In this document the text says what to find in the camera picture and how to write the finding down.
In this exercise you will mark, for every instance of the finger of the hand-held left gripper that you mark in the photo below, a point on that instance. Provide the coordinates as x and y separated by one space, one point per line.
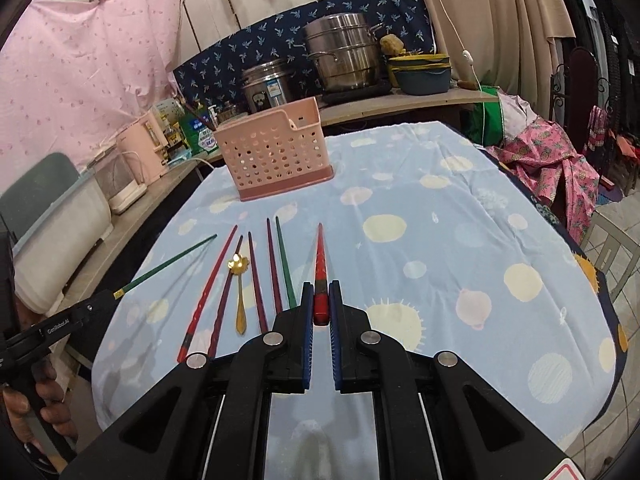
100 307

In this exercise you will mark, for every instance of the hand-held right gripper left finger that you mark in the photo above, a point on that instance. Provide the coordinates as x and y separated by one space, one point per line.
307 350

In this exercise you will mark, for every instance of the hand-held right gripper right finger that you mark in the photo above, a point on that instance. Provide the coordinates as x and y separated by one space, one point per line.
334 350

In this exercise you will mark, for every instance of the red chopstick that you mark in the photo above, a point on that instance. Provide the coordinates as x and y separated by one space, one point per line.
207 295
320 280

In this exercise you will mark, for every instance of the gold spoon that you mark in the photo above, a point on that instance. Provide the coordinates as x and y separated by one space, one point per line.
240 310

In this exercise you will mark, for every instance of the green chopstick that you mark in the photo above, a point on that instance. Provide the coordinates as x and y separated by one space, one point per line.
286 270
170 262

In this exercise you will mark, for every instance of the pink perforated plastic basket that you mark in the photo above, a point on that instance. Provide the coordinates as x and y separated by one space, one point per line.
270 155

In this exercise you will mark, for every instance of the person's left hand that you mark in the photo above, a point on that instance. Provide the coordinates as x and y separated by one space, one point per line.
47 382

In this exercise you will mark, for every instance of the white storage box grey lid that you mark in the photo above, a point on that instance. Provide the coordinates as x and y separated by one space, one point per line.
55 225

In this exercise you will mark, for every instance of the grey side counter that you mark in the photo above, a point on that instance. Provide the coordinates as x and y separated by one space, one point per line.
150 200

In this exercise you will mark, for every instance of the white clear-jar appliance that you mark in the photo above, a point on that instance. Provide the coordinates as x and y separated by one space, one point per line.
120 180

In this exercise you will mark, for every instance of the pink electric kettle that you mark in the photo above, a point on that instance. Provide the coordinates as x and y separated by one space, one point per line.
140 147

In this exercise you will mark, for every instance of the light blue spotted tablecloth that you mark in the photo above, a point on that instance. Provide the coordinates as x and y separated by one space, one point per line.
425 210

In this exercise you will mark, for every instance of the green refill packet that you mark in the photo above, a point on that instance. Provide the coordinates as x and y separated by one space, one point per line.
199 135

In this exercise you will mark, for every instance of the white printed jug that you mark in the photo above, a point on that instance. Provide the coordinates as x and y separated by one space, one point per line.
167 109

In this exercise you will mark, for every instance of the pink dotted curtain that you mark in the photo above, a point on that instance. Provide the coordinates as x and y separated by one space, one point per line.
75 70

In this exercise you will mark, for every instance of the wooden counter board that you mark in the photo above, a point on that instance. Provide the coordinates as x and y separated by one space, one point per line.
400 102

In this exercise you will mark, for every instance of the black induction cooker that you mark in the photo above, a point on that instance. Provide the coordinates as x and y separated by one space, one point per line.
367 89

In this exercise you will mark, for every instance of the silver rice cooker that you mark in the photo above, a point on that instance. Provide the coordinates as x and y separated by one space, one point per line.
267 87

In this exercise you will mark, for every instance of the green bag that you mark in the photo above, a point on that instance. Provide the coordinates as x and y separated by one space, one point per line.
487 120

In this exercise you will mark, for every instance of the blue bowl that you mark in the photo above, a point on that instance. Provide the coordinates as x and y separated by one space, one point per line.
422 84

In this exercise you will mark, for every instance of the pink pineapple print cloth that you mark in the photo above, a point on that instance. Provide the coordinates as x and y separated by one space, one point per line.
545 160

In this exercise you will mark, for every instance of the stainless steel steamer pot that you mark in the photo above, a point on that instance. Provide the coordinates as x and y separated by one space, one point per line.
345 55

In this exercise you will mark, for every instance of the grey chair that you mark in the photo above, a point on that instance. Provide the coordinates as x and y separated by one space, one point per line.
612 250

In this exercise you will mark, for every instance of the yellow bowl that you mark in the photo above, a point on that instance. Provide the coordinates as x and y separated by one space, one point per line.
417 59

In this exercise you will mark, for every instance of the brown loofah sponge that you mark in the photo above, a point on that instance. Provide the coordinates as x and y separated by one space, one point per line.
391 45

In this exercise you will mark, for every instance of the navy floral cloth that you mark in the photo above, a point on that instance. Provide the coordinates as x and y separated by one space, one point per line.
270 35

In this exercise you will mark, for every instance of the beige curtain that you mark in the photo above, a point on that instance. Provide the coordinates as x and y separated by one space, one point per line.
500 15

